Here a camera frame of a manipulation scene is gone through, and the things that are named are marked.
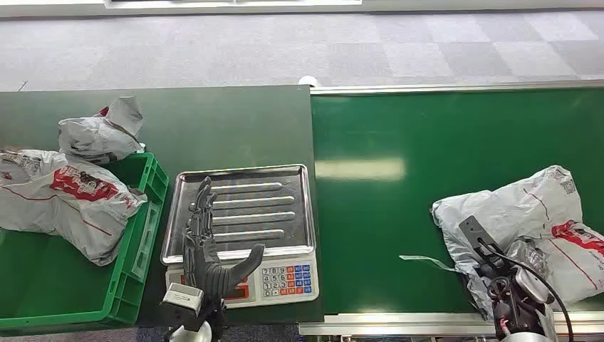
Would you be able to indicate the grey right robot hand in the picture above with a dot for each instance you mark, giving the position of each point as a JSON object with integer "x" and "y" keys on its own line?
{"x": 486, "y": 245}

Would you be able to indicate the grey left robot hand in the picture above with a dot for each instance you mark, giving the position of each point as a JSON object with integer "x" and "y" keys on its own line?
{"x": 203, "y": 269}

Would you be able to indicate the grey courier package red label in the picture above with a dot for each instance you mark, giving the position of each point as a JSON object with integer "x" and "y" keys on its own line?
{"x": 509, "y": 207}

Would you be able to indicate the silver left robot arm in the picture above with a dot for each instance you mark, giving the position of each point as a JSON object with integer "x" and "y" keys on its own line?
{"x": 189, "y": 336}

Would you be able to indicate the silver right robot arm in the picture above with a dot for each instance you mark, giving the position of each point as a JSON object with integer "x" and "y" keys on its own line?
{"x": 514, "y": 316}

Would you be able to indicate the green plastic basket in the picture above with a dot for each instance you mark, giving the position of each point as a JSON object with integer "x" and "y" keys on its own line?
{"x": 56, "y": 288}

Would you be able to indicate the large grey red-print package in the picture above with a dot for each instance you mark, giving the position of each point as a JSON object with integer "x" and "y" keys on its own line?
{"x": 61, "y": 198}

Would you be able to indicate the crumpled small grey package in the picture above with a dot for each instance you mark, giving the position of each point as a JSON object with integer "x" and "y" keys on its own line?
{"x": 94, "y": 134}

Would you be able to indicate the thin clear plastic strip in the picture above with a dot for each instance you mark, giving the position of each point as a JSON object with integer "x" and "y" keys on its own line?
{"x": 424, "y": 261}

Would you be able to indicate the electronic scale with steel tray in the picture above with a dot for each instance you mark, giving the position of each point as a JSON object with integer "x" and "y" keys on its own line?
{"x": 264, "y": 203}

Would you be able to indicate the white roller end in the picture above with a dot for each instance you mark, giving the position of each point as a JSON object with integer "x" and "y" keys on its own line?
{"x": 309, "y": 81}

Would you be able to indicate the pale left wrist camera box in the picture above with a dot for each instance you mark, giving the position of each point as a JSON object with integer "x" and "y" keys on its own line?
{"x": 181, "y": 297}

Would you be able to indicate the green conveyor belt silver frame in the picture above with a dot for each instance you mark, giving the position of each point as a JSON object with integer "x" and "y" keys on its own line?
{"x": 377, "y": 212}

